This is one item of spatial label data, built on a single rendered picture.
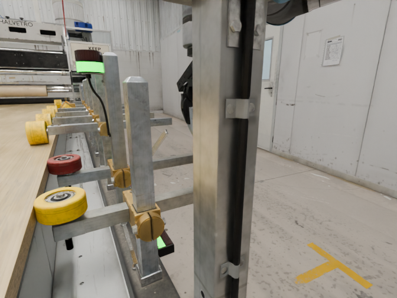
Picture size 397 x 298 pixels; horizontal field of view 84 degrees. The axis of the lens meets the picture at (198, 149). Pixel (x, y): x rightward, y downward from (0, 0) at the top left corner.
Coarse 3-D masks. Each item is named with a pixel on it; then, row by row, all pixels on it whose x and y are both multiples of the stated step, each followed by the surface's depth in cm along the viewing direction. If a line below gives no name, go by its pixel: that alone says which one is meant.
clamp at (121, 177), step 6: (108, 162) 69; (126, 168) 63; (114, 174) 62; (120, 174) 61; (126, 174) 62; (114, 180) 61; (120, 180) 61; (126, 180) 62; (114, 186) 63; (120, 186) 61; (126, 186) 62
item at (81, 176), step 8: (152, 160) 73; (160, 160) 73; (168, 160) 75; (176, 160) 76; (184, 160) 78; (192, 160) 79; (96, 168) 66; (104, 168) 66; (160, 168) 74; (64, 176) 60; (72, 176) 61; (80, 176) 62; (88, 176) 63; (96, 176) 64; (104, 176) 66; (64, 184) 61; (72, 184) 62
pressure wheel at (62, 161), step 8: (48, 160) 58; (56, 160) 59; (64, 160) 58; (72, 160) 59; (80, 160) 62; (48, 168) 58; (56, 168) 57; (64, 168) 58; (72, 168) 59; (80, 168) 62
